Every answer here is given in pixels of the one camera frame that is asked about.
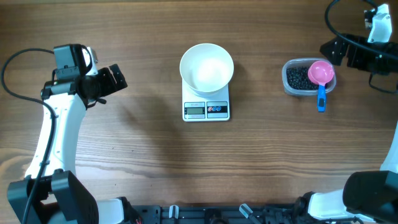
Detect pink scoop blue handle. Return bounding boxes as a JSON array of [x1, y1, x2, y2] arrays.
[[307, 60, 335, 113]]

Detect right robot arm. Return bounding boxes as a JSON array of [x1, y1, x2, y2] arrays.
[[291, 34, 397, 223]]

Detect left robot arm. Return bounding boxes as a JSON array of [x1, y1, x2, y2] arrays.
[[7, 44, 140, 223]]

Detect white digital kitchen scale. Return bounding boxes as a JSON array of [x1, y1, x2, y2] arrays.
[[182, 81, 230, 122]]

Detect white bowl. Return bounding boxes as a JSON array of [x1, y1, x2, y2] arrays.
[[179, 43, 234, 95]]

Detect black beans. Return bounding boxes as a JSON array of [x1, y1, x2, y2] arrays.
[[286, 67, 318, 90]]

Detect clear plastic container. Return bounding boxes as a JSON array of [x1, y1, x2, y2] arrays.
[[282, 58, 326, 96]]

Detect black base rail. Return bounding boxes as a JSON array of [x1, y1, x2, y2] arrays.
[[125, 204, 363, 224]]

